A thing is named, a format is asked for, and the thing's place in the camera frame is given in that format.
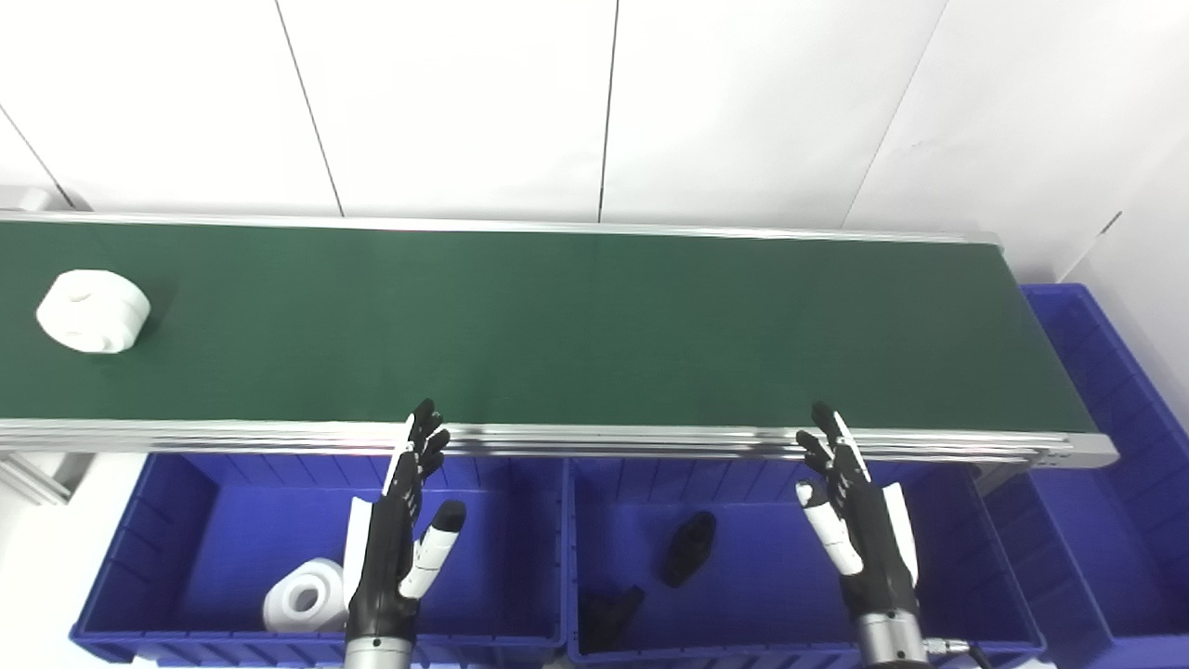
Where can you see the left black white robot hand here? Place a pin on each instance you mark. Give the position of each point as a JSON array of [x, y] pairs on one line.
[[385, 557]]

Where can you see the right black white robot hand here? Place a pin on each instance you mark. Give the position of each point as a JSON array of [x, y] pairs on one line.
[[868, 539]]

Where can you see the white cylindrical plastic part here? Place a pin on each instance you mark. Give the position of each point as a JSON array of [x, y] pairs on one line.
[[93, 311], [302, 599]]

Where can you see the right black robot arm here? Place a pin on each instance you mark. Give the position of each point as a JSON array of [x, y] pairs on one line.
[[890, 643]]

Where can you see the blue plastic bin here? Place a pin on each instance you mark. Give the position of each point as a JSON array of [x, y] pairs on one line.
[[232, 548], [1105, 520], [762, 595]]

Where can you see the black oval plastic part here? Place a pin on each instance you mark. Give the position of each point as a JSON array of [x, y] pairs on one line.
[[689, 550]]

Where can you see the black angular plastic part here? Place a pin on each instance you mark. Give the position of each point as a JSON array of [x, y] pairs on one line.
[[608, 621]]

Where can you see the aluminium conveyor support leg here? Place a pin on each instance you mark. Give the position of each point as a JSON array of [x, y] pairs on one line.
[[32, 476]]

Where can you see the grey conveyor end housing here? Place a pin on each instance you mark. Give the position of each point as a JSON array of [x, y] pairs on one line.
[[28, 198]]

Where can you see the green conveyor belt aluminium frame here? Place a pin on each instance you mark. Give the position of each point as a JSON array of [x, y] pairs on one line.
[[576, 325]]

